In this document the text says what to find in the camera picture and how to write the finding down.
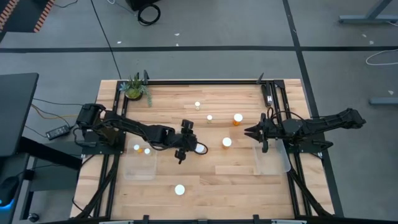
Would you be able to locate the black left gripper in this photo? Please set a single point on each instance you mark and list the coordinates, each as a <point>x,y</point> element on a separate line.
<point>183,141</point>

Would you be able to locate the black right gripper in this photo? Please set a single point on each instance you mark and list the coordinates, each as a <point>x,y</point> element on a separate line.
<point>273,130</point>

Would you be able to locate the large orange pill bottle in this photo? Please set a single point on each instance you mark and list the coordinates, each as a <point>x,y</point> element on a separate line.
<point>226,142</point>
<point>237,118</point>
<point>179,189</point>
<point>200,148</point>

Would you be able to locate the small pill bottle white cap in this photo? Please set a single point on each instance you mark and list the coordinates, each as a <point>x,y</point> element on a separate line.
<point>197,104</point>
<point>147,151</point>
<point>209,117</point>

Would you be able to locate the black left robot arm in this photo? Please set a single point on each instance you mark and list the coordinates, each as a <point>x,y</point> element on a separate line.
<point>136,129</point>

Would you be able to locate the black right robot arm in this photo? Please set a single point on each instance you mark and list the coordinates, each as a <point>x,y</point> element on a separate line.
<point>326,123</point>

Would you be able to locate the clear plastic bin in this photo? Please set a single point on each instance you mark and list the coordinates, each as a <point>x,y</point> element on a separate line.
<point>270,161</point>
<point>140,169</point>

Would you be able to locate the potted green succulent plant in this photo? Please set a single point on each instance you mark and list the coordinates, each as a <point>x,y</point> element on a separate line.
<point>133,92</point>

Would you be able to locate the black power adapter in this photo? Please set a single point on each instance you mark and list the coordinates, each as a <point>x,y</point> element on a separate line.
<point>58,132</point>

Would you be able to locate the black box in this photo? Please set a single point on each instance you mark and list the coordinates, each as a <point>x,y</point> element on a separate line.
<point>140,3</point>

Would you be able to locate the black caster wheel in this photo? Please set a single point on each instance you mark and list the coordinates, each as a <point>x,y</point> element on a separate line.
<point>33,217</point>

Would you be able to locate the black side desk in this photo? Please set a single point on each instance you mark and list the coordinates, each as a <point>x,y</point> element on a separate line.
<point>15,112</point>

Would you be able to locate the black mat orange striped edges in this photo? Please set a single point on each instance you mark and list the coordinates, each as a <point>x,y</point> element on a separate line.
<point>25,15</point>

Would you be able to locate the black aluminium table frame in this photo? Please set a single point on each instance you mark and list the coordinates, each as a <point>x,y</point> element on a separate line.
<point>202,82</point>

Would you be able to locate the white bracket plate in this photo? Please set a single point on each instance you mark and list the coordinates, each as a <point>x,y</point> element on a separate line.
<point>289,222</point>
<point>116,222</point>

